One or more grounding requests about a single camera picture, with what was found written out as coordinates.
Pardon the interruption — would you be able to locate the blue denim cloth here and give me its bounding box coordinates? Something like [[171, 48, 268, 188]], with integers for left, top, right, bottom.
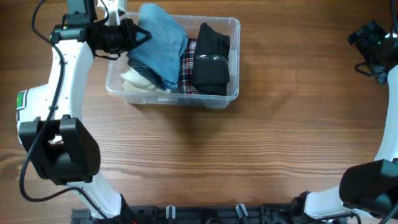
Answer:
[[127, 3, 188, 90]]

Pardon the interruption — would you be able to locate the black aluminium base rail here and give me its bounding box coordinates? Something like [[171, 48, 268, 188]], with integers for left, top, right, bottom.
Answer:
[[70, 203, 348, 224]]

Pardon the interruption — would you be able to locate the cream cloth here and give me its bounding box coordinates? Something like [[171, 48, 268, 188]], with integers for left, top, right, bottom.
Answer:
[[119, 68, 171, 93]]

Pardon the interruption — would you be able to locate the clear plastic storage container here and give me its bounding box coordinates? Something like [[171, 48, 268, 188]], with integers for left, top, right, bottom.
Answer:
[[105, 14, 241, 109]]

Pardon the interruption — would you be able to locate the white t-shirt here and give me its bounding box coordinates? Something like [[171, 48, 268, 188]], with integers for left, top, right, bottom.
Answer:
[[16, 90, 29, 124]]

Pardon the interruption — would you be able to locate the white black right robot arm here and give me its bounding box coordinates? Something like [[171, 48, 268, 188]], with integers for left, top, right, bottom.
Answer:
[[287, 21, 397, 223]]

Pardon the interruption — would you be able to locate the red blue plaid cloth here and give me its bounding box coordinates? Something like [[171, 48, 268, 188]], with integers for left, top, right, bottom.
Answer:
[[178, 39, 198, 94]]

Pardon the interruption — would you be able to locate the black cloth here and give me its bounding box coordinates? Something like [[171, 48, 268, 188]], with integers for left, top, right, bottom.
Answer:
[[192, 23, 230, 96]]

